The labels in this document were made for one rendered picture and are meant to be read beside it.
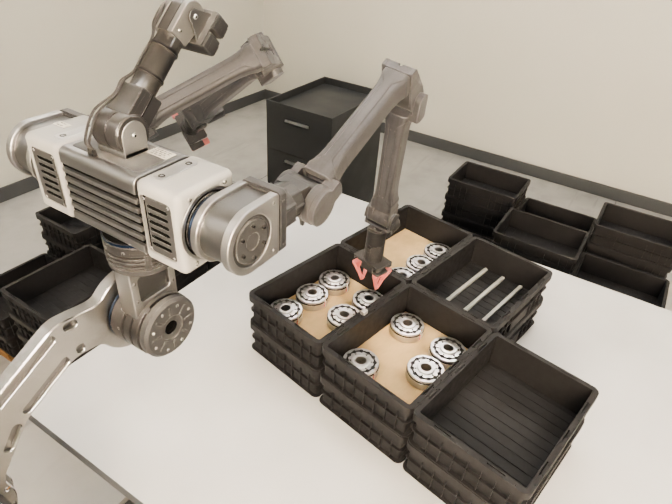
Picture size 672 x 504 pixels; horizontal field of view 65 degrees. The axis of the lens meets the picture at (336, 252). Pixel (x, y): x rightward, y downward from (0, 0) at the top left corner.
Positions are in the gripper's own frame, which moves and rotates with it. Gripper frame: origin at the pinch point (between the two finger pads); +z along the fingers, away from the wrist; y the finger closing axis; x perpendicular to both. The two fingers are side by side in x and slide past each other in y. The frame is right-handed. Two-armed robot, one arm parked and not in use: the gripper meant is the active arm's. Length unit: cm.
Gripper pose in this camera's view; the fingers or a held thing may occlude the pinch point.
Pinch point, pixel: (369, 281)
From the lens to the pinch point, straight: 164.9
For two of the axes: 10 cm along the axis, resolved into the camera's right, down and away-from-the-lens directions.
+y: -6.7, -4.6, 5.8
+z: -0.8, 8.2, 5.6
